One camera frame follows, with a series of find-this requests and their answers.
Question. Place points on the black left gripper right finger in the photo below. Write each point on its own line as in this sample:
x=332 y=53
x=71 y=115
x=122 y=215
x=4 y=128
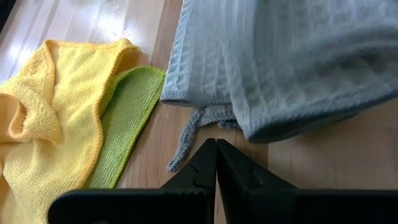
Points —
x=280 y=205

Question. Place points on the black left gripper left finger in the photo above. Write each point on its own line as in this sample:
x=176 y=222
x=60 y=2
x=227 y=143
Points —
x=174 y=205

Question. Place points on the green microfiber towel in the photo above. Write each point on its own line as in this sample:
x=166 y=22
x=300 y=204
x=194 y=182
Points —
x=130 y=118

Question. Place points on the yellow microfiber towel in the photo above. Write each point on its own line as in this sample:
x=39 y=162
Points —
x=71 y=109

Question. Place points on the grey waffle towel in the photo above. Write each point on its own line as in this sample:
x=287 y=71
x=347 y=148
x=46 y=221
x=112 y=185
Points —
x=280 y=62

